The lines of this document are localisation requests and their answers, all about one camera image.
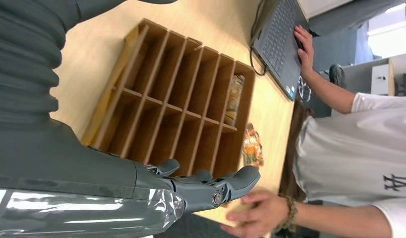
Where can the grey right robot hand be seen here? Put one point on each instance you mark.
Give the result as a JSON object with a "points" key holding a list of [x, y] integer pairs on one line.
{"points": [[74, 184]]}

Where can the wooden slotted card holder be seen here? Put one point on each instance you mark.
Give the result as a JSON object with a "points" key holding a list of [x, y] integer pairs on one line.
{"points": [[176, 98]]}

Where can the printed card, orange gold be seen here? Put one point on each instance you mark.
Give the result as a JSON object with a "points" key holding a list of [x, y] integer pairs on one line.
{"points": [[252, 146]]}

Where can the person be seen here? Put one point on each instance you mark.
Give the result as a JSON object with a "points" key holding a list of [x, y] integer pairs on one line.
{"points": [[347, 16], [353, 148]]}

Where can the grey open laptop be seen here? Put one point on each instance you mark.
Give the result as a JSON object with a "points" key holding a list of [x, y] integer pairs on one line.
{"points": [[281, 42]]}

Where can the pale background cabinet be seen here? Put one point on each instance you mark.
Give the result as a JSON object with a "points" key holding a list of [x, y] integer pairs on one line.
{"points": [[383, 77]]}

